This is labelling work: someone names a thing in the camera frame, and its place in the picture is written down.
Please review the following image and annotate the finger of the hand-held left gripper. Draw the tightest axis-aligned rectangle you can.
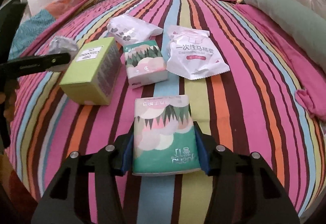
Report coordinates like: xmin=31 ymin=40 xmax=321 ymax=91
xmin=0 ymin=3 xmax=27 ymax=46
xmin=0 ymin=52 xmax=71 ymax=77

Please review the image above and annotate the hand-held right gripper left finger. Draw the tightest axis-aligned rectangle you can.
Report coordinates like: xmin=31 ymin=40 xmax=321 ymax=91
xmin=31 ymin=135 xmax=134 ymax=224

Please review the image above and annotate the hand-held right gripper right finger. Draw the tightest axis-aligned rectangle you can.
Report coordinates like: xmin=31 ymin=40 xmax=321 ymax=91
xmin=194 ymin=121 xmax=301 ymax=224

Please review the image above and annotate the grey paper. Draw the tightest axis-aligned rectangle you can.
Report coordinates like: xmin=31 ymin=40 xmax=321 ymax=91
xmin=48 ymin=36 xmax=79 ymax=57

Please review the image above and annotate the green tissue pack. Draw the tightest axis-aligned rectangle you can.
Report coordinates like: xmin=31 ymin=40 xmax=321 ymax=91
xmin=132 ymin=95 xmax=202 ymax=176
xmin=123 ymin=41 xmax=169 ymax=89

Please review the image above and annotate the green cardboard box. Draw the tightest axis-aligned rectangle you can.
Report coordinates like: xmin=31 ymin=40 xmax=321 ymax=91
xmin=59 ymin=37 xmax=122 ymax=106

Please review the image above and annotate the white plastic packet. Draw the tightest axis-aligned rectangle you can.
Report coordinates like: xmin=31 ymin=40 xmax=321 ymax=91
xmin=166 ymin=25 xmax=231 ymax=81

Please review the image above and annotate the white plastic wrapper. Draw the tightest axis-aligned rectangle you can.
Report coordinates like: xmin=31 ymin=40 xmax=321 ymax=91
xmin=106 ymin=15 xmax=164 ymax=45

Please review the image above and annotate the striped bed sheet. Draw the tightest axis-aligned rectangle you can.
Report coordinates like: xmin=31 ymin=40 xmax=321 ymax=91
xmin=5 ymin=0 xmax=326 ymax=224

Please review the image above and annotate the green plush pillow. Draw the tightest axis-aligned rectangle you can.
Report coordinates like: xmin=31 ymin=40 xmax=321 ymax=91
xmin=243 ymin=0 xmax=326 ymax=72

